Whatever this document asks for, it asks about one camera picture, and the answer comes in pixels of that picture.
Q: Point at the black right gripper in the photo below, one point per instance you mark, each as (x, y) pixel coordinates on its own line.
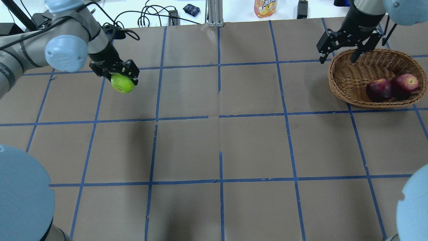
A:
(358, 22)

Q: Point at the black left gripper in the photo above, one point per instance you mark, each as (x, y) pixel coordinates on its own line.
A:
(107, 55)

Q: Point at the green apple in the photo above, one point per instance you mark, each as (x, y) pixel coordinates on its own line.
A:
(121, 83)

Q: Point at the red apple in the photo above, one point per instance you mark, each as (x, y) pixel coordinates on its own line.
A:
(403, 86)
(379, 90)

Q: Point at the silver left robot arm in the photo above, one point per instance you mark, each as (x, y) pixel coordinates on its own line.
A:
(27, 202)

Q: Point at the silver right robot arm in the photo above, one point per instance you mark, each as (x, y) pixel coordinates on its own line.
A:
(365, 16)

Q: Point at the woven wicker basket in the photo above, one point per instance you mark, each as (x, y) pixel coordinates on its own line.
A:
(348, 80)

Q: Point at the black power adapter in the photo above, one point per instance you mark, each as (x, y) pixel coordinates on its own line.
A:
(302, 11)

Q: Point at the orange juice bottle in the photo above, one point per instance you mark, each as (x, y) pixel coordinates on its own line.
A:
(265, 8)

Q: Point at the aluminium frame post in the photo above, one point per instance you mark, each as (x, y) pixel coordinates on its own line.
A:
(214, 10)

